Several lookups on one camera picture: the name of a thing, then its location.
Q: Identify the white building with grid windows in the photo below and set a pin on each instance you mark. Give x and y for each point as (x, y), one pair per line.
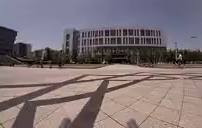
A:
(122, 38)

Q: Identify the row of trees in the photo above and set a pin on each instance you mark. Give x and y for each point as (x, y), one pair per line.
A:
(145, 55)

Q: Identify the group of people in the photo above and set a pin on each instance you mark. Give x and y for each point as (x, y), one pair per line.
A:
(50, 63)

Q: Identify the robot's own part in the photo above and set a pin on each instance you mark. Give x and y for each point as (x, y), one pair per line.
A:
(65, 123)
(132, 123)

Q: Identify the person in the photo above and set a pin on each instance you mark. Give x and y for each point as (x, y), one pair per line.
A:
(179, 59)

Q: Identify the small grey building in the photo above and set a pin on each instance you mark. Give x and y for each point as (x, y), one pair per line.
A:
(22, 50)

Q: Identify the street lamp pole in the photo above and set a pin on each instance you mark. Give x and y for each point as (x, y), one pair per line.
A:
(193, 43)

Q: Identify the dark glass building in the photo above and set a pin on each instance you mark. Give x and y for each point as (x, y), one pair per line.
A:
(0, 41)

